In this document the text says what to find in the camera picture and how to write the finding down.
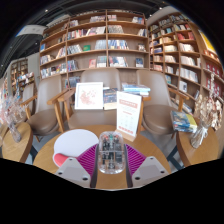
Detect angled wooden bookshelf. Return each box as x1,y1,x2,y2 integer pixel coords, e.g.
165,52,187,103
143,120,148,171
146,13,224,114

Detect white framed floral picture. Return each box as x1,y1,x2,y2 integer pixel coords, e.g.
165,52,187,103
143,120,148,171
74,81,104,111

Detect dark blue book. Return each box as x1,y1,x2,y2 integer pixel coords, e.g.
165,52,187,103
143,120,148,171
102,87,119,111

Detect stack of blue books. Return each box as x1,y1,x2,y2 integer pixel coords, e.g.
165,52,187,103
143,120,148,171
121,82,152,98

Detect white ceiling air vent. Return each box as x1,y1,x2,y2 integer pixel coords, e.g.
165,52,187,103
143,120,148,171
16,24,48,38

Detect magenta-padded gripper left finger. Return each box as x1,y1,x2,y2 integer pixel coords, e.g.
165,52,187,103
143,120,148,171
54,143,100,189

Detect transparent computer mouse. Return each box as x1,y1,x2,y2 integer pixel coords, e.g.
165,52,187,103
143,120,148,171
97,130,127,175

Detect large wooden bookshelf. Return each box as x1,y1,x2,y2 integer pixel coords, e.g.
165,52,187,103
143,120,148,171
39,9,149,81

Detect round wooden side table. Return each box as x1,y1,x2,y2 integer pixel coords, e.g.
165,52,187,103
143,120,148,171
0,121,34,164
175,128,221,168

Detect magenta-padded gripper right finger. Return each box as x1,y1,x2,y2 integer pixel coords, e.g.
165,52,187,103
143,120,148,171
124,143,169,189

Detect brown padded wooden armchair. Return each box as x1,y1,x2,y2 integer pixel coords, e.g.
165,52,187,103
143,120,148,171
135,69,190,136
24,74,68,136
19,83,38,116
56,68,148,133

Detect white mouse pad red rest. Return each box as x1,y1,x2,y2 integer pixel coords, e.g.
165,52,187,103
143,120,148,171
52,128,100,168

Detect white red sign wooden base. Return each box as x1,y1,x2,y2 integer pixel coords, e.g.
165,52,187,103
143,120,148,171
115,90,143,143

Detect colourful book pile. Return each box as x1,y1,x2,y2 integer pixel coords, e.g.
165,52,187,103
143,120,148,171
170,109,198,134

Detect distant wooden bookshelf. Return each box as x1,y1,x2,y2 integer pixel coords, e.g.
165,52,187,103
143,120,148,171
9,58,36,98

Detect glass vase dried flowers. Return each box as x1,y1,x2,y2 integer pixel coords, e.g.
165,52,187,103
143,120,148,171
189,71,224,149
0,93,28,144

